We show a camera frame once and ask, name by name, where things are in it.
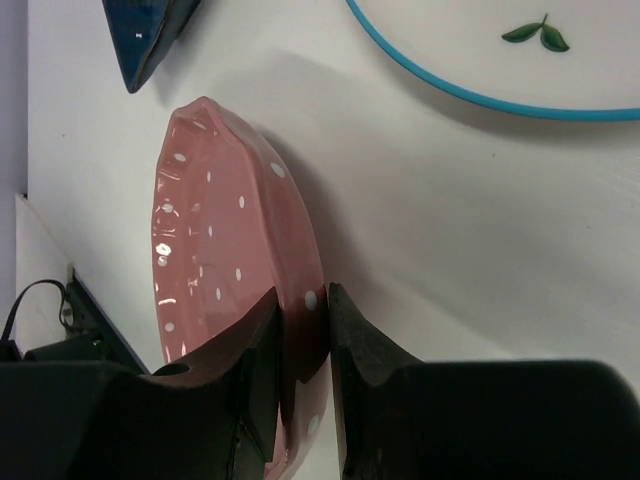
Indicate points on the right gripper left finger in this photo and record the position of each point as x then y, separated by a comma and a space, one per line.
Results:
211, 414

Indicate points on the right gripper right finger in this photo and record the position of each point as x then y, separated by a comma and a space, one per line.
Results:
398, 417

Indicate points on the pink plate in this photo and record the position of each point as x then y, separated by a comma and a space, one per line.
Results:
228, 225

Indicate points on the dark blue plate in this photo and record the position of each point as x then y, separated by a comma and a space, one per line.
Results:
142, 33

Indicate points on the white patterned plate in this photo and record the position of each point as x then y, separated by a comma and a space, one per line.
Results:
573, 60

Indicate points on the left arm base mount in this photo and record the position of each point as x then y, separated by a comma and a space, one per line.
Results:
51, 308

